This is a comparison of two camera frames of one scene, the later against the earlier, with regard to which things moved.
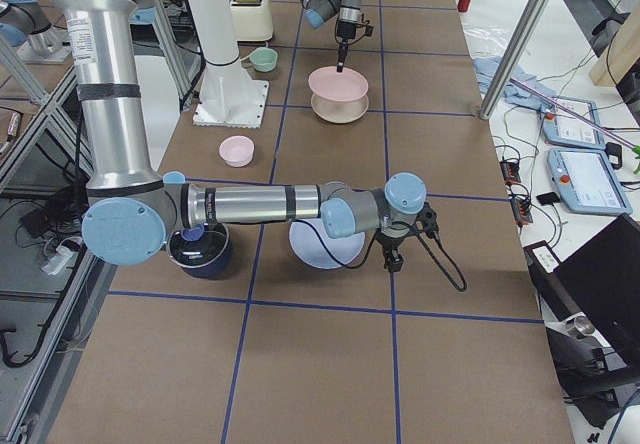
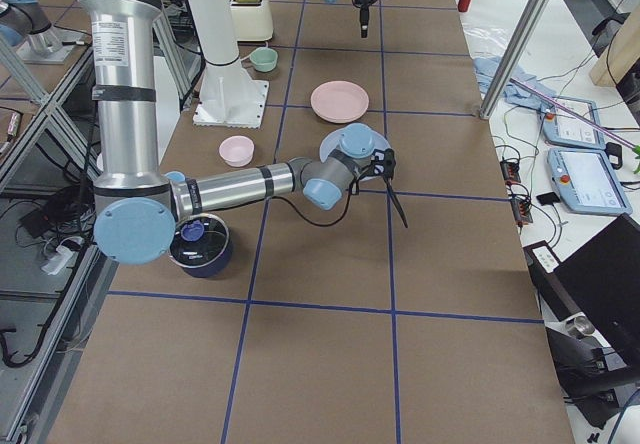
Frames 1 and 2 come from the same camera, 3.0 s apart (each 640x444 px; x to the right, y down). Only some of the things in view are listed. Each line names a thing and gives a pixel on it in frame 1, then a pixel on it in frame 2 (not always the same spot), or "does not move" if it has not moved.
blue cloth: [487, 69] does not move
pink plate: [347, 85] to [339, 101]
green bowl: [264, 59] does not move
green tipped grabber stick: [635, 148] does not move
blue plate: [317, 249] to [356, 142]
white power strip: [61, 255] does not move
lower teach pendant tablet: [587, 181] does not move
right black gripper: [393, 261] to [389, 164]
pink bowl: [237, 150] does not move
